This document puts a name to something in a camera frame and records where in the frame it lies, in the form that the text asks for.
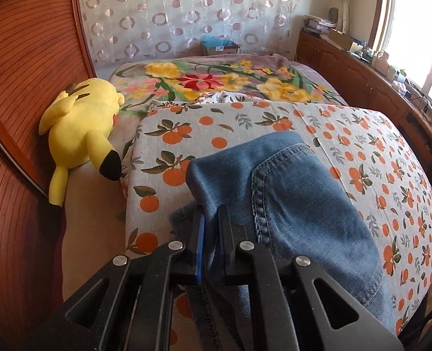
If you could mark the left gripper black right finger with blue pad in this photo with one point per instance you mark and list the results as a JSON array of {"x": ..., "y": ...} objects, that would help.
[{"x": 227, "y": 241}]

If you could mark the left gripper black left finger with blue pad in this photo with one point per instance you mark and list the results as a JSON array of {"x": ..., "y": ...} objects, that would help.
[{"x": 196, "y": 242}]

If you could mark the blue denim jeans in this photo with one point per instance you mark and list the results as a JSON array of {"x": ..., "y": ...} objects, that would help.
[{"x": 283, "y": 196}]

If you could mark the floral pink blanket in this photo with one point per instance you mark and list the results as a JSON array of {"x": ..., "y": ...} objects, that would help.
[{"x": 270, "y": 77}]

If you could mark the yellow Pikachu plush toy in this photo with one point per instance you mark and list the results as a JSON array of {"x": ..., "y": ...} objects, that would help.
[{"x": 78, "y": 124}]

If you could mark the cardboard box with blue cloth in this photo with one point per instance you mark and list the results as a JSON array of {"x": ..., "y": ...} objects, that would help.
[{"x": 214, "y": 46}]

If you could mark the wooden window side cabinet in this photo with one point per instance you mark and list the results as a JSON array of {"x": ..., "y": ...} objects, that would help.
[{"x": 362, "y": 86}]

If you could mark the circle pattern sheer curtain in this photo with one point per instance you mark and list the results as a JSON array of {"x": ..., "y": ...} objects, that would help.
[{"x": 125, "y": 30}]

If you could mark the cardboard box on cabinet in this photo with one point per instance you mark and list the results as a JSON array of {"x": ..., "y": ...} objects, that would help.
[{"x": 344, "y": 41}]

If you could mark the white plastic jug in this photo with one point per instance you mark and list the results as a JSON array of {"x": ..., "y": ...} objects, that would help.
[{"x": 380, "y": 62}]

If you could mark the stack of papers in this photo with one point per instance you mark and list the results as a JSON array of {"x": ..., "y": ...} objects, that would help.
[{"x": 317, "y": 26}]

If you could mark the brown louvered wardrobe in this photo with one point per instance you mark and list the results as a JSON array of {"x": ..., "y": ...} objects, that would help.
[{"x": 42, "y": 50}]

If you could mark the wood framed window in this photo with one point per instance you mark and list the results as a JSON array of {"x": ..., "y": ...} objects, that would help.
[{"x": 408, "y": 42}]

